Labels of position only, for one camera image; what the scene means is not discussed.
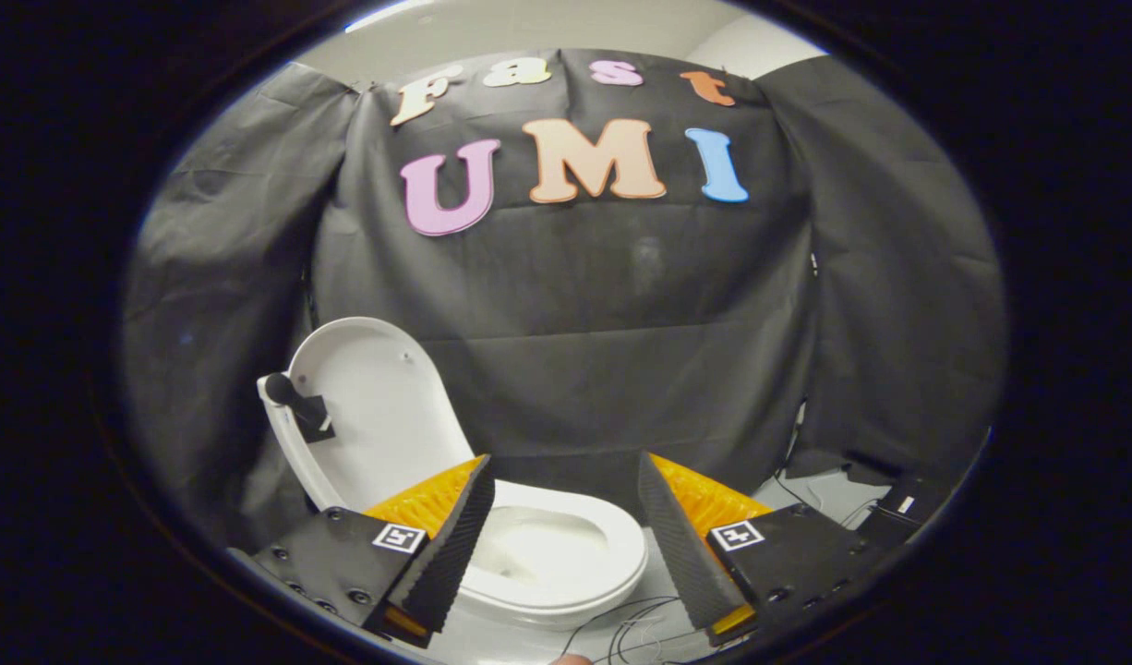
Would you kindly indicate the black electronics box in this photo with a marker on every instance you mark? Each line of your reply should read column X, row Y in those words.
column 912, row 513

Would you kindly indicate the black lid grip knob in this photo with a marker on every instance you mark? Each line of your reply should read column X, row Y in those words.
column 284, row 390

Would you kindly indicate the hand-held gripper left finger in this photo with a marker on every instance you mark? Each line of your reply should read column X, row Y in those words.
column 455, row 536

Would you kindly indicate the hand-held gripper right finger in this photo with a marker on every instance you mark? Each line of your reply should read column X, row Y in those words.
column 672, row 545

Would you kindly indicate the black backdrop cloth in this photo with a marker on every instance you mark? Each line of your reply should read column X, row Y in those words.
column 621, row 323

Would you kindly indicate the white toilet lid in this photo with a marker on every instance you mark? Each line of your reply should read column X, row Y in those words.
column 381, row 416

